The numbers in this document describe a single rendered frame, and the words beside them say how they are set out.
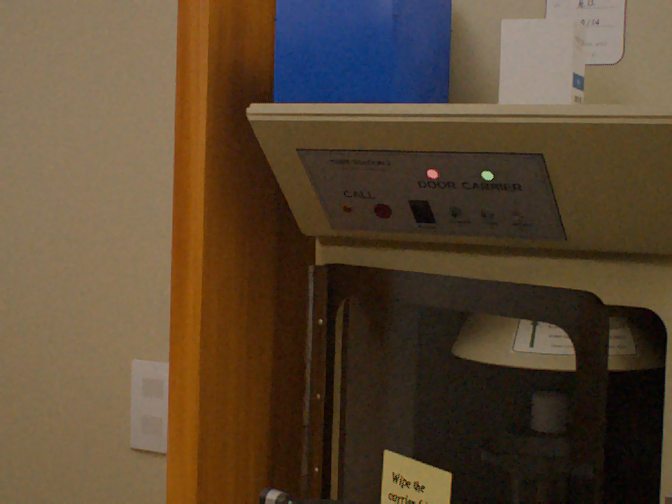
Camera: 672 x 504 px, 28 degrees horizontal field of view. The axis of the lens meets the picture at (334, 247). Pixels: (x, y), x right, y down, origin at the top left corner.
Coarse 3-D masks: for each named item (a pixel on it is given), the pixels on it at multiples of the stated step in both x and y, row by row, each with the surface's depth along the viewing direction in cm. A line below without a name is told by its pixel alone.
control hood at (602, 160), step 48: (288, 144) 100; (336, 144) 98; (384, 144) 96; (432, 144) 94; (480, 144) 92; (528, 144) 91; (576, 144) 89; (624, 144) 87; (288, 192) 104; (576, 192) 92; (624, 192) 91; (432, 240) 102; (480, 240) 100; (528, 240) 98; (576, 240) 96; (624, 240) 94
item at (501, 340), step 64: (384, 320) 101; (448, 320) 95; (512, 320) 90; (576, 320) 86; (384, 384) 101; (448, 384) 96; (512, 384) 90; (576, 384) 86; (384, 448) 101; (448, 448) 96; (512, 448) 90; (576, 448) 86
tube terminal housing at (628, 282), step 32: (480, 0) 102; (512, 0) 101; (640, 0) 97; (480, 32) 102; (640, 32) 97; (480, 64) 102; (640, 64) 97; (448, 96) 104; (480, 96) 103; (608, 96) 98; (640, 96) 97; (320, 256) 109; (352, 256) 108; (384, 256) 107; (416, 256) 105; (448, 256) 104; (480, 256) 103; (512, 256) 102; (544, 256) 101; (576, 256) 99; (608, 256) 98; (640, 256) 97; (576, 288) 99; (608, 288) 98; (640, 288) 97
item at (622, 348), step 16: (624, 320) 104; (640, 320) 105; (656, 320) 109; (624, 336) 103; (640, 336) 104; (656, 336) 106; (624, 352) 103; (640, 352) 104; (656, 352) 105; (608, 368) 102; (624, 368) 102; (640, 368) 103
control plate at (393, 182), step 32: (320, 160) 99; (352, 160) 98; (384, 160) 97; (416, 160) 96; (448, 160) 94; (480, 160) 93; (512, 160) 92; (544, 160) 91; (320, 192) 102; (352, 192) 101; (384, 192) 100; (416, 192) 98; (448, 192) 97; (480, 192) 96; (512, 192) 94; (544, 192) 93; (352, 224) 104; (384, 224) 102; (416, 224) 101; (448, 224) 100; (480, 224) 98; (512, 224) 97; (544, 224) 96
